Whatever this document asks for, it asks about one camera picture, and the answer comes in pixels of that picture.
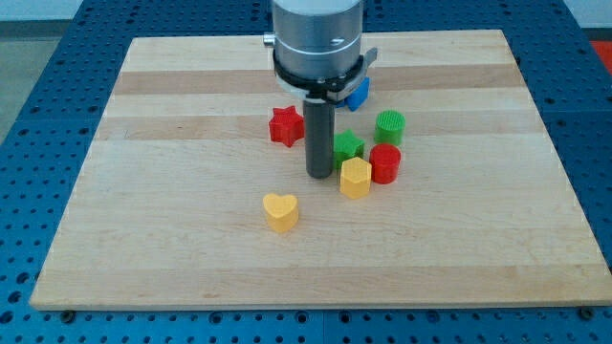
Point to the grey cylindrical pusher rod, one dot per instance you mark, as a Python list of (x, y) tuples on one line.
[(319, 124)]

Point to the yellow heart block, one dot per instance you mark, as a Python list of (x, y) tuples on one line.
[(282, 211)]

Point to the red star block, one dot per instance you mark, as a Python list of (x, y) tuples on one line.
[(286, 126)]

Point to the blue block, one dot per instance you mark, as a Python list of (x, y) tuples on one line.
[(355, 100)]

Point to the green cylinder block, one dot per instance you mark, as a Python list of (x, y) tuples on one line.
[(389, 127)]

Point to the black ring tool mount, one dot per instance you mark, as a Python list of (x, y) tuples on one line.
[(325, 89)]

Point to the wooden board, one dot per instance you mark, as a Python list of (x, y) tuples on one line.
[(167, 210)]

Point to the green star block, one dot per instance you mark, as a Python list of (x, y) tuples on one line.
[(346, 146)]

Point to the red cylinder block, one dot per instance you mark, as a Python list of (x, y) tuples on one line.
[(385, 159)]

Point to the yellow hexagon block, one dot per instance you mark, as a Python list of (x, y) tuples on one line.
[(355, 178)]

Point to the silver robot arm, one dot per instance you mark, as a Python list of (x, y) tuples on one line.
[(317, 58)]

